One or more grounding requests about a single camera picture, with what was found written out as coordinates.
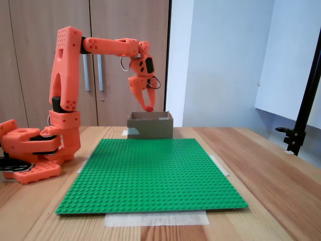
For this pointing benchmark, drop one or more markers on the green lego baseplate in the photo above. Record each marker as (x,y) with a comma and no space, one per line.
(150,180)

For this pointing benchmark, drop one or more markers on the red lego block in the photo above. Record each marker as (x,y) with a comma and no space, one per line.
(149,109)

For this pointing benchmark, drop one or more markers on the small white tape piece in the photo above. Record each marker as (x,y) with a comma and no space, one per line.
(289,152)
(125,133)

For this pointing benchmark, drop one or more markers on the cardboard box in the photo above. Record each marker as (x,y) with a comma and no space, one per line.
(155,128)

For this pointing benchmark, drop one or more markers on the black clamp stand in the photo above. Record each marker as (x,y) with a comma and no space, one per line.
(294,140)

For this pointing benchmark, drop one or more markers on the wide masking tape strip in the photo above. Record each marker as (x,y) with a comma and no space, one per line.
(155,219)

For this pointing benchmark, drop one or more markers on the brown wooden cabinet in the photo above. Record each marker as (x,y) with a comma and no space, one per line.
(125,20)

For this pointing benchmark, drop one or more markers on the white wall panel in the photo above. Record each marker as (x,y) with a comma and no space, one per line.
(283,62)

